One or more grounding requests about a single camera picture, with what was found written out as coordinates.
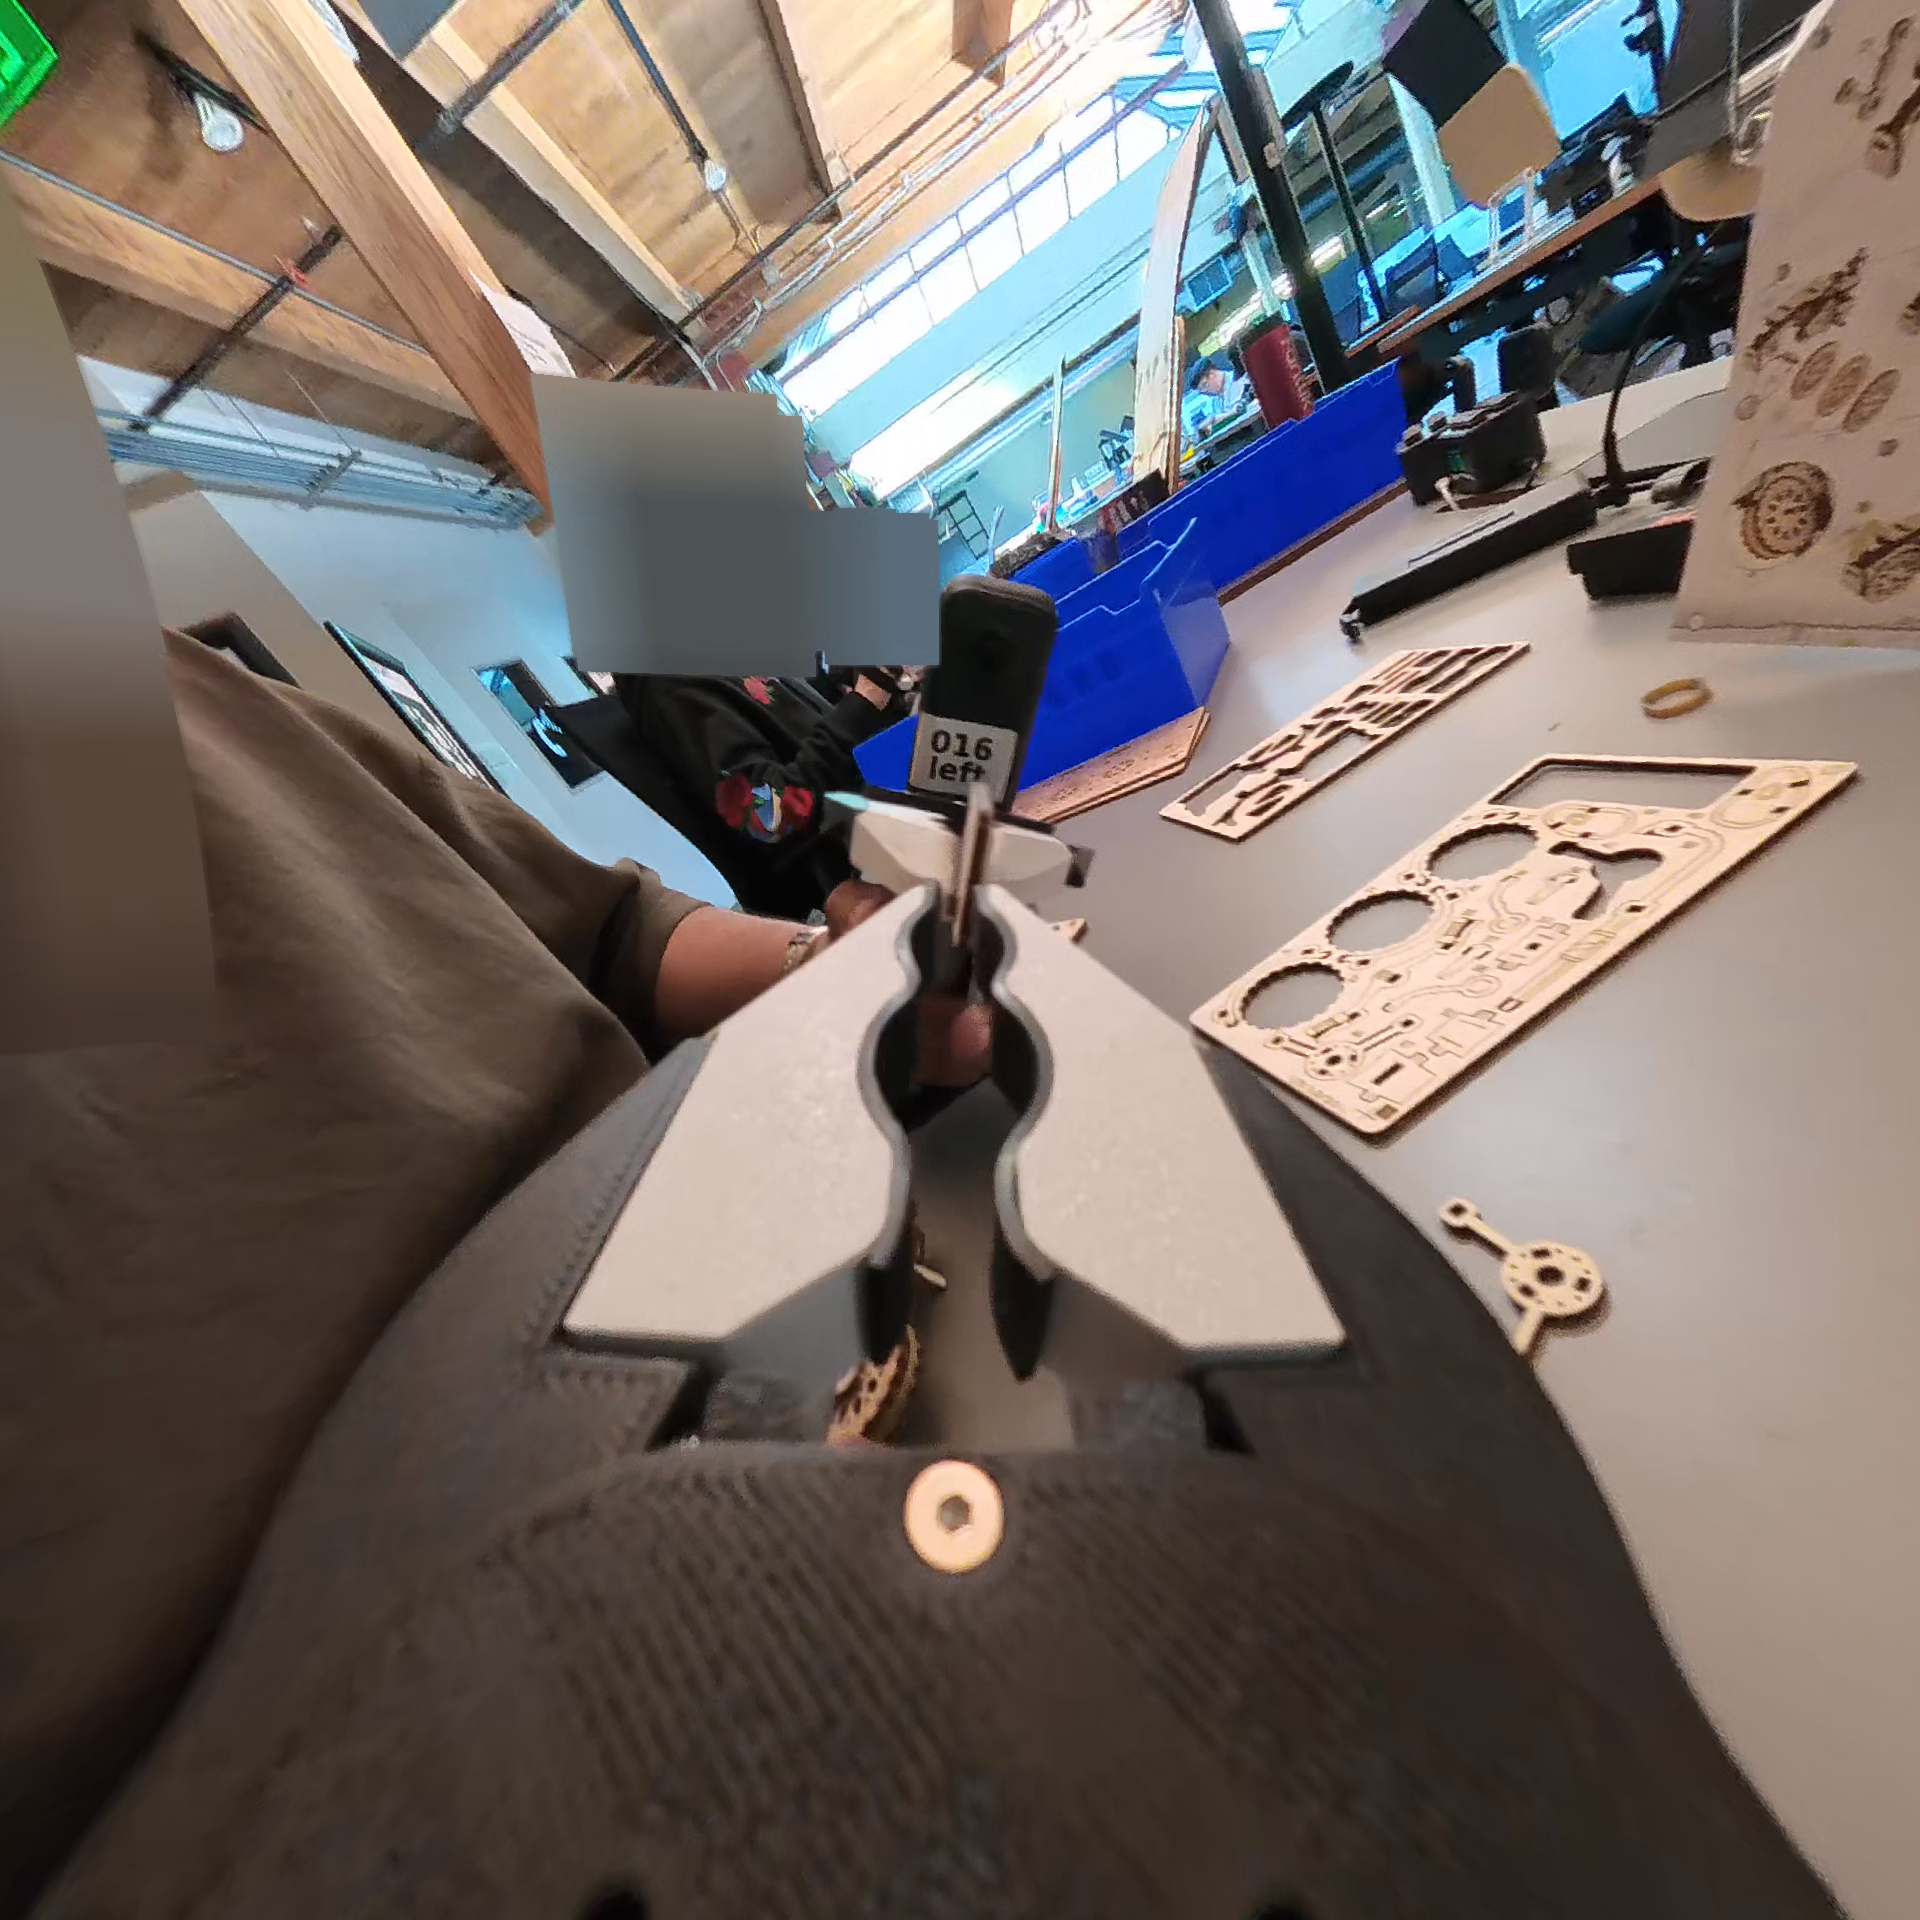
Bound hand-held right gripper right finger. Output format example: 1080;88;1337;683
967;885;1349;1373

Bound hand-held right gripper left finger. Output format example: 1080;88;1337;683
565;885;963;1373

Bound thin wooden puzzle piece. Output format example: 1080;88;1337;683
943;779;998;992

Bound key-shaped wooden piece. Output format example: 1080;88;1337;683
1439;1196;1607;1356

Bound wooden puzzle sheet round holes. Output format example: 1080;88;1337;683
1191;753;1857;1135

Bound grey desk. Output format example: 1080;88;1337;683
1020;345;1920;1920

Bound person's left hand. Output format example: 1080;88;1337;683
824;878;998;1088

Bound stack of brown wooden sheets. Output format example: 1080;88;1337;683
1008;709;1211;824

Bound blue storage bin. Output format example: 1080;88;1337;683
855;517;1232;768
1008;364;1413;600

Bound wooden puzzle sheet narrow cutouts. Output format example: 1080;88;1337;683
1159;641;1531;841

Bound curved wooden board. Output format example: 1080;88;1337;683
1126;104;1214;496

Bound dark red bottle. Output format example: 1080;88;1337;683
1241;321;1316;437

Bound black rectangular bar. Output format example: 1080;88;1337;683
1339;486;1600;644

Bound black pillar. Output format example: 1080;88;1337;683
1191;0;1353;384

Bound small black box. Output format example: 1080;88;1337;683
1565;517;1695;600

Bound illustrated instruction booklet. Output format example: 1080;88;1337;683
1671;0;1920;649

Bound black camera device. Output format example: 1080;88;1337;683
1398;393;1548;509

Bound black cable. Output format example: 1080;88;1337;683
1591;256;1711;512

